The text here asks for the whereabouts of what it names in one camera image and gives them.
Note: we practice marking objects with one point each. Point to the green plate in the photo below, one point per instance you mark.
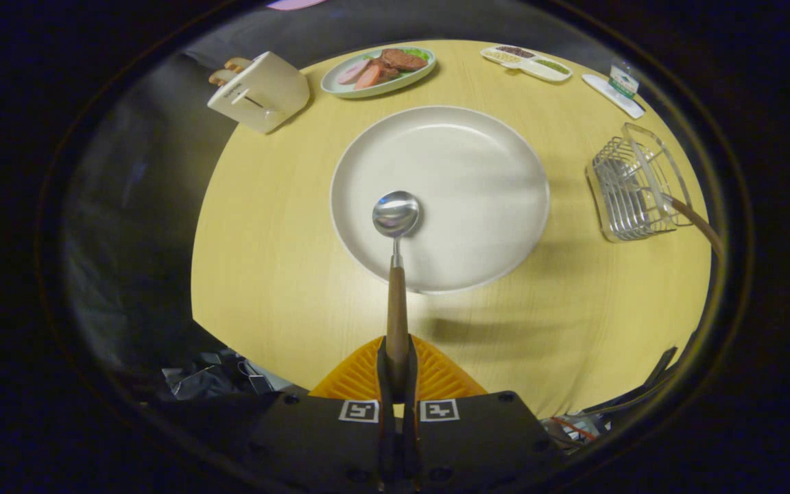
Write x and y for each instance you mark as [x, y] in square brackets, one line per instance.
[340, 84]

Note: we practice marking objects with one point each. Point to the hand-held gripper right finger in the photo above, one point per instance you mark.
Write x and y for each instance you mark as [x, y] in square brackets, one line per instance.
[411, 387]

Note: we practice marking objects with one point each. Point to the white flat tray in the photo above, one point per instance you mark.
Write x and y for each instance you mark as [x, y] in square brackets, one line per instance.
[607, 92]

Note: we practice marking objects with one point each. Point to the toast slice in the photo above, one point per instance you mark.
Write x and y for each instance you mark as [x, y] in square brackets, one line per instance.
[238, 64]
[219, 77]

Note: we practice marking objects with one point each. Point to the brown meat slice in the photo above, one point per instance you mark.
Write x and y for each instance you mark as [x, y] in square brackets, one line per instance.
[403, 60]

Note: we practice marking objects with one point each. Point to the large white plate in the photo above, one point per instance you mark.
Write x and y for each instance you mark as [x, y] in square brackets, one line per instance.
[463, 192]

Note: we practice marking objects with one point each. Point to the cream toaster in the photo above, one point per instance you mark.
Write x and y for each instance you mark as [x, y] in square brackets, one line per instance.
[265, 92]

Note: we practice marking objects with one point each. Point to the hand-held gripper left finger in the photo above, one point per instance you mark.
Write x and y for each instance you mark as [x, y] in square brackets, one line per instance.
[385, 384]

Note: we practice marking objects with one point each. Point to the pink ham slice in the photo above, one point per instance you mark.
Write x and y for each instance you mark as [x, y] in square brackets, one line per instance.
[352, 72]

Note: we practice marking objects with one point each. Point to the crumpled dark plastic bag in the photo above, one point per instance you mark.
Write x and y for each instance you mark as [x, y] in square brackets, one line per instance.
[220, 377]

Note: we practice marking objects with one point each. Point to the orange sausage slice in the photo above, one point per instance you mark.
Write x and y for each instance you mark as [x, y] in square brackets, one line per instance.
[368, 77]

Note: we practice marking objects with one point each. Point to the small clear packet green label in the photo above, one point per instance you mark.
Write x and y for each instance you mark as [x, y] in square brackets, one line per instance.
[623, 81]

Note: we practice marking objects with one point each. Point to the green lettuce leaf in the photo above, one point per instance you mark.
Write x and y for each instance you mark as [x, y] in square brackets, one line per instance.
[419, 52]

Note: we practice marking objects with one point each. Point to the white divided condiment tray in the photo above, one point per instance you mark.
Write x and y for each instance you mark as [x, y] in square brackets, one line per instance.
[535, 66]

